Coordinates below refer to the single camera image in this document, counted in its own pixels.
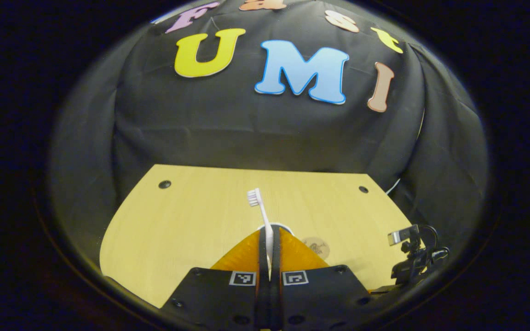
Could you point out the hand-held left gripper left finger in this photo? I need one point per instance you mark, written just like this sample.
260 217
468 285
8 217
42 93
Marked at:
262 294

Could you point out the black backdrop cloth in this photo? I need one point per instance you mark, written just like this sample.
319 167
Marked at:
246 133

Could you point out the wooden desktop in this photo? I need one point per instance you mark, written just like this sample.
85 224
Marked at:
177 230

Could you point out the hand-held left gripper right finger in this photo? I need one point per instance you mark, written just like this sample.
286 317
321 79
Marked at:
275 299

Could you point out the round wooden coaster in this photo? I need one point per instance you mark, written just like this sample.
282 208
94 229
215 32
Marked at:
316 248

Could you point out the white toothbrush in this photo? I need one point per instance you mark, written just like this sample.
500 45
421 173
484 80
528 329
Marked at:
265 220

